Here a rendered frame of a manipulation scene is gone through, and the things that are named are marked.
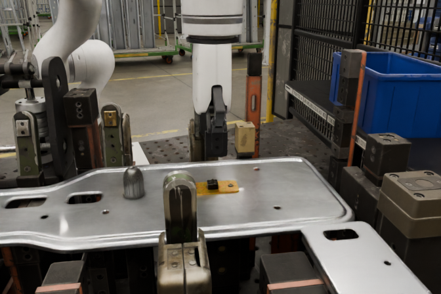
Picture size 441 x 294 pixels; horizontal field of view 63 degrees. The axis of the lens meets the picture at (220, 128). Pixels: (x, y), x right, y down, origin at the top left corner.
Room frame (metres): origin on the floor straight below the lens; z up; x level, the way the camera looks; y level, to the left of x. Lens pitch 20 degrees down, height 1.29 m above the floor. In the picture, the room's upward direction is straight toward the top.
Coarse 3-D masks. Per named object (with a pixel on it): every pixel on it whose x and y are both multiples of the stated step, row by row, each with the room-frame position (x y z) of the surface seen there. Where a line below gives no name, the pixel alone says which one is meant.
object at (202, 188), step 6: (210, 180) 0.53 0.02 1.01; (216, 180) 0.53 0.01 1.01; (222, 180) 0.54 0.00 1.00; (228, 180) 0.54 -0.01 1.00; (234, 180) 0.54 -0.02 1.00; (198, 186) 0.52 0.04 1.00; (204, 186) 0.52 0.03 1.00; (210, 186) 0.51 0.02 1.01; (216, 186) 0.52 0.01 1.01; (222, 186) 0.52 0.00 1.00; (234, 186) 0.52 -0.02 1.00; (198, 192) 0.50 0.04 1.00; (204, 192) 0.50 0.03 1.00; (210, 192) 0.50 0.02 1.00; (216, 192) 0.51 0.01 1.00; (222, 192) 0.51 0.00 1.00; (228, 192) 0.51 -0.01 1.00; (234, 192) 0.51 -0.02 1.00
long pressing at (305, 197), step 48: (0, 192) 0.50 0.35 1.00; (48, 192) 0.51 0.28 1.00; (96, 192) 0.51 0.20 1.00; (240, 192) 0.51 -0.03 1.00; (288, 192) 0.51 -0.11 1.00; (336, 192) 0.52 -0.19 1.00; (0, 240) 0.39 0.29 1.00; (48, 240) 0.39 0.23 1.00; (96, 240) 0.39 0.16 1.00; (144, 240) 0.39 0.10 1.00
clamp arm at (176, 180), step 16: (176, 176) 0.34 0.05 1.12; (192, 176) 0.35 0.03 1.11; (176, 192) 0.33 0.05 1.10; (192, 192) 0.34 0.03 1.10; (176, 208) 0.34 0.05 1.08; (192, 208) 0.34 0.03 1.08; (176, 224) 0.34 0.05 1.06; (192, 224) 0.35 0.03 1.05; (176, 240) 0.35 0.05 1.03; (192, 240) 0.35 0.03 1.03
